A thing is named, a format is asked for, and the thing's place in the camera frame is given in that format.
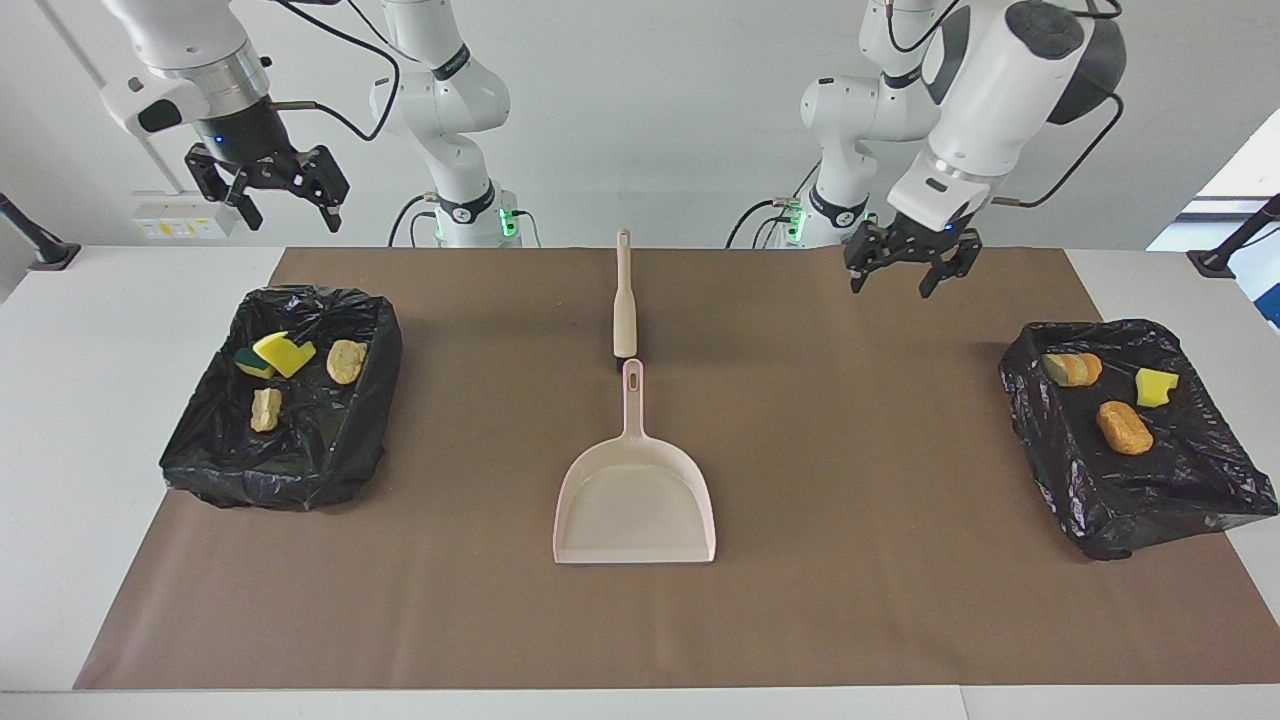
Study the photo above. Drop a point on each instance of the pale pink plastic dustpan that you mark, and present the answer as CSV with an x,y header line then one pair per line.
x,y
635,500

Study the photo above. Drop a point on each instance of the brown table mat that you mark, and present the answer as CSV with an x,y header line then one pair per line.
x,y
640,620

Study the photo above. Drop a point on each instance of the yellow sponge piece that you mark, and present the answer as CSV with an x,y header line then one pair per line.
x,y
285,353
250,367
1155,387

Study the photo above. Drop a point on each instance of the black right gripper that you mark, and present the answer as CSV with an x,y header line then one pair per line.
x,y
245,135

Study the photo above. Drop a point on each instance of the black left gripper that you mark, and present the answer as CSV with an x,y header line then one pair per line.
x,y
920,240

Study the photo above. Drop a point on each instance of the brown croquette shaped chunk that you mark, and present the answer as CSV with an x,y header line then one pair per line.
x,y
1124,427

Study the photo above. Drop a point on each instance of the white wall socket box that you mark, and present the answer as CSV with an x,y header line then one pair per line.
x,y
185,215

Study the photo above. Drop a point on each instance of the beige hand brush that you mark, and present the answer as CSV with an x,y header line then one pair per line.
x,y
624,300

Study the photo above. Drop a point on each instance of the black clamp stand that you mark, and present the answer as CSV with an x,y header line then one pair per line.
x,y
45,250
1215,262

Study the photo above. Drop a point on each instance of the black bag lined bin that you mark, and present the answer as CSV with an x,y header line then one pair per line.
x,y
1130,500
310,460

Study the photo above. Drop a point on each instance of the beige stone chunk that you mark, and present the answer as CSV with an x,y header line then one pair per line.
x,y
266,409
1072,368
346,361

